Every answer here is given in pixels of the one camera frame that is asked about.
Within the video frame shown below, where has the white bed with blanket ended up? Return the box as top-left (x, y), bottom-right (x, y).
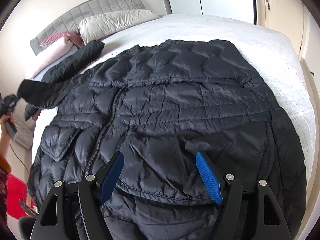
top-left (30, 13), bottom-right (316, 176)

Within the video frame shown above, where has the red cloth on floor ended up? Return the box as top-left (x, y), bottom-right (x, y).
top-left (7, 174), bottom-right (37, 219)

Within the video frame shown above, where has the light grey pillow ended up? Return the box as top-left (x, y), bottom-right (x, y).
top-left (78, 9), bottom-right (160, 44)

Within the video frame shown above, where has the person's left hand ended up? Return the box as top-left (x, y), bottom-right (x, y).
top-left (1, 112), bottom-right (17, 139)

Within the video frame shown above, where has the grey quilted headboard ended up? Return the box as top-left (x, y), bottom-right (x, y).
top-left (30, 0), bottom-right (145, 55)

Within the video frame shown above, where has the black quilted puffer jacket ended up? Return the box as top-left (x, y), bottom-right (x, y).
top-left (17, 40), bottom-right (306, 239)

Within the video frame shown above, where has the dark pink striped pillow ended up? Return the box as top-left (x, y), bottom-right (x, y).
top-left (40, 31), bottom-right (85, 48)

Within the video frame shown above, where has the cream door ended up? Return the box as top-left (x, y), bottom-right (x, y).
top-left (256, 0), bottom-right (306, 59)

